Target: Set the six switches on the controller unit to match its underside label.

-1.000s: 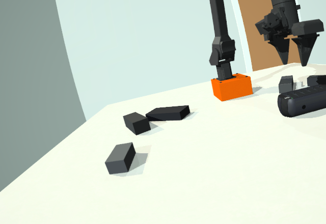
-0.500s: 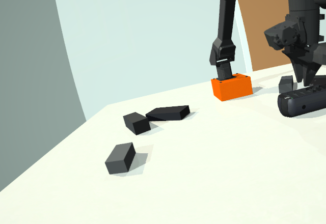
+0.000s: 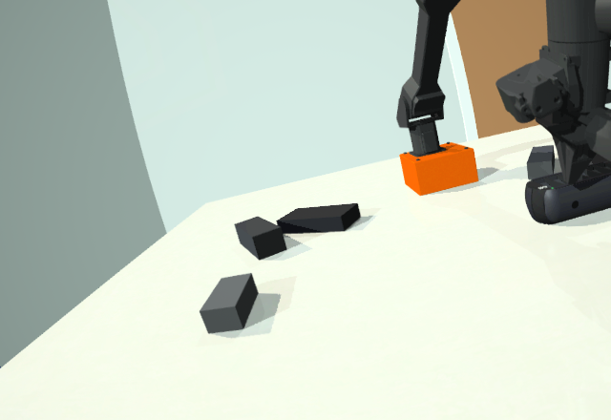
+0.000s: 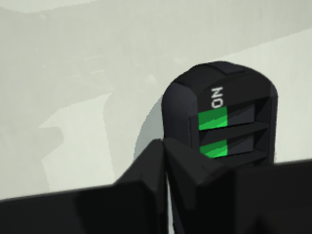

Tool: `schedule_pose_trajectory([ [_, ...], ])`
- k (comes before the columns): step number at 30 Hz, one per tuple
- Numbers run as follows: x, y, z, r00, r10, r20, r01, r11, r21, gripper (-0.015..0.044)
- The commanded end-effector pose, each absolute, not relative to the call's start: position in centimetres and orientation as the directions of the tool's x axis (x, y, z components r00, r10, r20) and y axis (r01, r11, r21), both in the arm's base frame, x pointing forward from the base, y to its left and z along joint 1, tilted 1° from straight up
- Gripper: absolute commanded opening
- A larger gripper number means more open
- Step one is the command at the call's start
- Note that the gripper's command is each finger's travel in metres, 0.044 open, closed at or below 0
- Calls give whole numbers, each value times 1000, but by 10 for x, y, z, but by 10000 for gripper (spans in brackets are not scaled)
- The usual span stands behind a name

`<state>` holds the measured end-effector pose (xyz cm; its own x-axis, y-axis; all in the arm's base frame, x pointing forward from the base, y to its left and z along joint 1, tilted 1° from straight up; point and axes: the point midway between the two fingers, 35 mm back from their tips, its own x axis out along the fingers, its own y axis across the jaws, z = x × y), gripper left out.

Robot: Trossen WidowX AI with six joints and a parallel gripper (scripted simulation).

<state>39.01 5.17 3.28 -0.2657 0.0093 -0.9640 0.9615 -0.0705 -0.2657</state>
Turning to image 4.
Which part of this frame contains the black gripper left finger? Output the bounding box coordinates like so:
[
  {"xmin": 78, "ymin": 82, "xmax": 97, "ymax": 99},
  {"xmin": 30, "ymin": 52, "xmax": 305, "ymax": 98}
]
[{"xmin": 0, "ymin": 138, "xmax": 169, "ymax": 234}]

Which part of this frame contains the dark grey rounded unit with white label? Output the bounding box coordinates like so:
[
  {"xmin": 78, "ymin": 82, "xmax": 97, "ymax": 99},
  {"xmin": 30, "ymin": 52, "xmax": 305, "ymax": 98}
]
[{"xmin": 161, "ymin": 61, "xmax": 279, "ymax": 168}]

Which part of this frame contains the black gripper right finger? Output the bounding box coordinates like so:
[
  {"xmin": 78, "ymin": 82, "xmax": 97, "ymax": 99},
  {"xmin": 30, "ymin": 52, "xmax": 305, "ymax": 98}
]
[{"xmin": 162, "ymin": 137, "xmax": 312, "ymax": 234}]

